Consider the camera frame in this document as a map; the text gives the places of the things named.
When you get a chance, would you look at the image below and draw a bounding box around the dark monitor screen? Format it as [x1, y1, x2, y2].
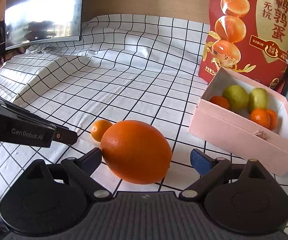
[4, 0, 82, 50]

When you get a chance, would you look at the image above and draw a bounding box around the red quail egg bag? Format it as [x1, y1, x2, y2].
[198, 0, 288, 90]

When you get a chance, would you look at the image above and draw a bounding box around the small kumquat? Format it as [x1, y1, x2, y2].
[90, 120, 113, 142]

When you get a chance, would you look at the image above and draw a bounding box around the large orange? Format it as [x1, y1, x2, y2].
[100, 120, 172, 184]

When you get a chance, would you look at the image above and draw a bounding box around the pink gift box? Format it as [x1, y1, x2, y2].
[188, 68, 288, 176]

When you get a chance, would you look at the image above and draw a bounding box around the white black grid cloth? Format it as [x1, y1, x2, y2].
[0, 13, 288, 235]

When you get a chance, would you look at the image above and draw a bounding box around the green pear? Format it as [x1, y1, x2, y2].
[222, 85, 249, 113]
[248, 88, 268, 113]

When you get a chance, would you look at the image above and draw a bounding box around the mandarin with rough skin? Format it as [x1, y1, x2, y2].
[209, 96, 230, 109]

